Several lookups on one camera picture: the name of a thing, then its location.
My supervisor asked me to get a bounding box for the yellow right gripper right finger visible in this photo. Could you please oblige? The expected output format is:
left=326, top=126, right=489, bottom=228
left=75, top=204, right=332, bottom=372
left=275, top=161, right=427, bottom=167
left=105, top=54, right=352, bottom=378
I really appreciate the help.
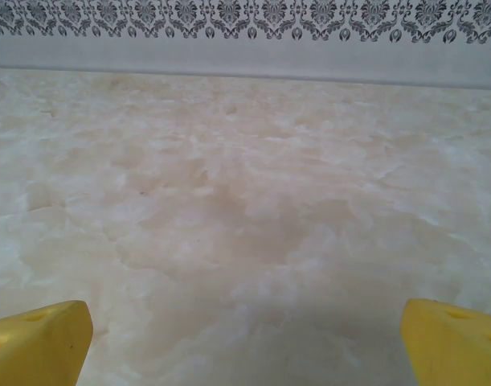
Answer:
left=401, top=298, right=491, bottom=386

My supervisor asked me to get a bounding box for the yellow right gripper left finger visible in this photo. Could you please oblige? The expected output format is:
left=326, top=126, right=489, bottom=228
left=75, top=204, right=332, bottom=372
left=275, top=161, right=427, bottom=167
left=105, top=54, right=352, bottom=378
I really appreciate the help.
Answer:
left=0, top=300, right=95, bottom=386

